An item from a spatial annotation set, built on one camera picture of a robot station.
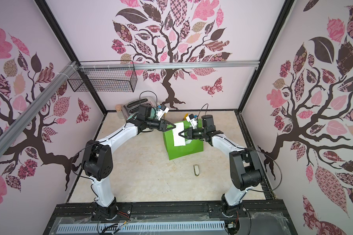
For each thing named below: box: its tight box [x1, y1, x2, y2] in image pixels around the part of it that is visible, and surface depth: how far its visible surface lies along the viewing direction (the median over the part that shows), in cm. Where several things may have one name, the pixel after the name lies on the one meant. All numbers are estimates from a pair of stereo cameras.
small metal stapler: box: [193, 164, 200, 177], surface depth 88 cm
